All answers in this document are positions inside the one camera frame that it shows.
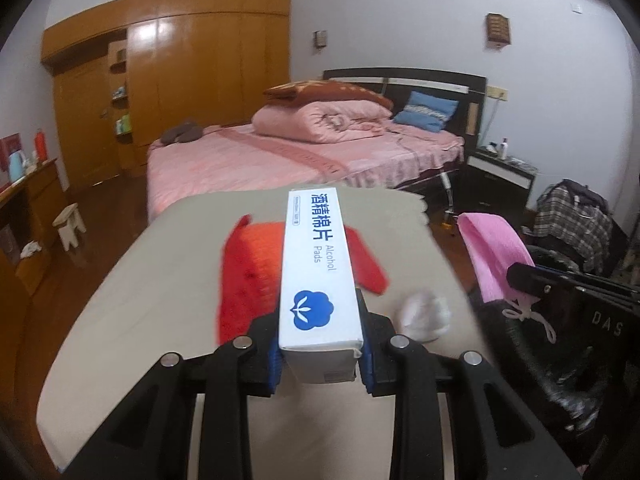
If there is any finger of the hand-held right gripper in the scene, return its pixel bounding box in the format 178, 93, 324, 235
506, 262, 640, 311

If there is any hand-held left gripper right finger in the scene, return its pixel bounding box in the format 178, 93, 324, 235
356, 287, 583, 480

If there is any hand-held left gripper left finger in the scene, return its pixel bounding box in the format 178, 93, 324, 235
62, 312, 281, 480

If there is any pink face mask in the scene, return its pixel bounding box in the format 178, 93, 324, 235
457, 212, 557, 345

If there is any white blue-logo carton box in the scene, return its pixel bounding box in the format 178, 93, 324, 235
277, 187, 365, 385

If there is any red cloth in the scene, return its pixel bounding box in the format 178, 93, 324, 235
216, 214, 390, 348

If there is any plaid garment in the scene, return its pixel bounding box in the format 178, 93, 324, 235
532, 180, 613, 273

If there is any black white nightstand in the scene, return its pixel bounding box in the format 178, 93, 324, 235
457, 146, 538, 216

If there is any blue pillow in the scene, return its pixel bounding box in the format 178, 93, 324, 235
392, 91, 459, 133

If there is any bed with pink sheet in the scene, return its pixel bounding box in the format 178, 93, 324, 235
146, 67, 488, 221

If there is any pink folded quilt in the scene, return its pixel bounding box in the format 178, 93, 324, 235
251, 101, 393, 145

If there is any white wooden stool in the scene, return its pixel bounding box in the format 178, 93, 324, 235
52, 203, 87, 250

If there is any dark grey clothing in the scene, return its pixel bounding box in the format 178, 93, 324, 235
159, 121, 203, 144

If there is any brown folded blanket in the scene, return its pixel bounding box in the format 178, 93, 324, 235
263, 80, 395, 111

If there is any wooden sideboard cabinet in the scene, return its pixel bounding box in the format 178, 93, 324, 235
0, 157, 68, 296

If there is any wooden wardrobe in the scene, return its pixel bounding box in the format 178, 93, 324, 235
41, 0, 292, 191

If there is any light blue kettle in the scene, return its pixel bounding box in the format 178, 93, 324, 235
7, 151, 27, 182

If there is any wooden wall box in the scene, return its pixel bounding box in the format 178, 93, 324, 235
486, 12, 511, 50

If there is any red picture frame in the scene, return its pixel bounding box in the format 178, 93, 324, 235
0, 132, 21, 171

